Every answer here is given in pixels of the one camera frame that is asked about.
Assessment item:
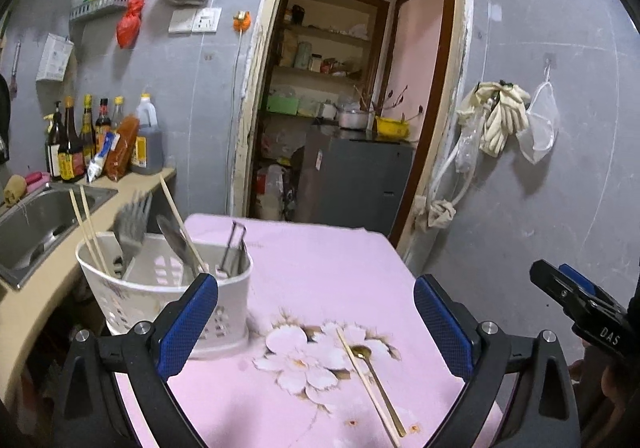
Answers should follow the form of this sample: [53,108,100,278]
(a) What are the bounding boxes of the beige kitchen counter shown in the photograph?
[0,167,177,409]

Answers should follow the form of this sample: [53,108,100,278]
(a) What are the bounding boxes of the hanging metal tool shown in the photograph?
[10,42,22,97]

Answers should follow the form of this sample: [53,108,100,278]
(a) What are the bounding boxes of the pink floral tablecloth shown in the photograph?
[115,213,501,448]

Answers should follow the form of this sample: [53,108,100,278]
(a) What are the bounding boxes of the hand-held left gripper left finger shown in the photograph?
[50,273,220,448]

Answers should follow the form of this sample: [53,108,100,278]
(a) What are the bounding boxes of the wooden door frame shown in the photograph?
[232,0,473,263]

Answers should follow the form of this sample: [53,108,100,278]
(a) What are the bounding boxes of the slim sauce bottle yellow cap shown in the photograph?
[80,94,97,169]

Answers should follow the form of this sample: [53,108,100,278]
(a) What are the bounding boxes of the metal pot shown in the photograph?
[337,108,375,131]

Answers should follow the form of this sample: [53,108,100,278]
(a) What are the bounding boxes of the yellow loofah sponge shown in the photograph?
[4,174,28,208]

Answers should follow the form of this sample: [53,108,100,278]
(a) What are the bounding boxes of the black pan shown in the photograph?
[0,75,12,165]

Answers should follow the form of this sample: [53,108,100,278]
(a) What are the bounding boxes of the grey wall shelf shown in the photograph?
[69,0,135,22]

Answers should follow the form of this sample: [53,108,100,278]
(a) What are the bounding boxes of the white box on wall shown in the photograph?
[36,33,75,82]

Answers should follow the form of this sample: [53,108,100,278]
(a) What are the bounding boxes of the steel sink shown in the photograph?
[0,183,119,291]

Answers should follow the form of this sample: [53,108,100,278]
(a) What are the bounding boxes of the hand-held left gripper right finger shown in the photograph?
[413,274,581,448]

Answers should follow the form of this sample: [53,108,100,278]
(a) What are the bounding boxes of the white plastic jug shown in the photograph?
[257,165,286,222]

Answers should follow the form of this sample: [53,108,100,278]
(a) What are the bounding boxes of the dark sauce bottle yellow label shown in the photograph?
[59,96,86,182]

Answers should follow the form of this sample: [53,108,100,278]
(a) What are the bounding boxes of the wooden chopstick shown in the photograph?
[69,188,108,277]
[336,328,401,448]
[79,184,117,277]
[159,174,209,274]

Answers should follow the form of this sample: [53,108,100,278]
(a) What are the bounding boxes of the gold spoon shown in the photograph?
[350,345,407,438]

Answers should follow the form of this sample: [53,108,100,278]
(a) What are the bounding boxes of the grey fridge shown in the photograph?
[295,125,417,240]

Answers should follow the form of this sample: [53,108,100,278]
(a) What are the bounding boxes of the orange red seasoning packet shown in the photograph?
[105,115,141,180]

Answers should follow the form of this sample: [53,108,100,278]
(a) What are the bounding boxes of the white plastic utensil basket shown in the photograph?
[76,230,252,361]

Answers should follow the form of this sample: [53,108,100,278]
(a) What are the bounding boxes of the white wall switch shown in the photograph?
[168,9,197,34]

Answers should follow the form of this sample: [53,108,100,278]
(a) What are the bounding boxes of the white wall outlet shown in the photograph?
[192,8,222,33]

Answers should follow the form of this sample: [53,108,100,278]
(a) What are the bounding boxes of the wooden pantry shelves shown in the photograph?
[260,0,391,120]

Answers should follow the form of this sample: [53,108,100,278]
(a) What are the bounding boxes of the cream work gloves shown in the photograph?
[457,80,532,159]

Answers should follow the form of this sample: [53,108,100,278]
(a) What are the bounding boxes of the yellow bowl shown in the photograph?
[375,115,412,139]

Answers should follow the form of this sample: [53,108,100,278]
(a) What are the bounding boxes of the large dark liquid jug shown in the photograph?
[131,94,165,175]

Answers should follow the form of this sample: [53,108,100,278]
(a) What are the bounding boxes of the person's right hand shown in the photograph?
[570,359,626,404]

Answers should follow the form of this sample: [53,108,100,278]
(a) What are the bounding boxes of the silver spoon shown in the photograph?
[156,214,202,280]

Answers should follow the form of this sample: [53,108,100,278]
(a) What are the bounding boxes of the white hose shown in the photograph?
[414,128,483,230]

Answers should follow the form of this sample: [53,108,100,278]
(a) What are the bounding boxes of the thin white cable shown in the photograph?
[226,30,246,217]

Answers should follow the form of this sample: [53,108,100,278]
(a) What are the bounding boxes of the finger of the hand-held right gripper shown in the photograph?
[559,264,628,316]
[530,259,603,326]

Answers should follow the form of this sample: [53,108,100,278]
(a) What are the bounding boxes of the sauce bottle red cap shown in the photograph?
[95,98,114,149]

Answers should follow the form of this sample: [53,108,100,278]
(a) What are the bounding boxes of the green box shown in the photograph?
[266,94,300,116]

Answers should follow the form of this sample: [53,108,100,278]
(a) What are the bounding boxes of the person's right forearm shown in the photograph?
[575,378,640,448]

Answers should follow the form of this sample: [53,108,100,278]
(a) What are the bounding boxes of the clear plastic bag on hook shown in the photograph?
[516,80,559,165]

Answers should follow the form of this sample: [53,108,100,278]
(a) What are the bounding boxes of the red plastic bag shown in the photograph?
[116,0,146,49]

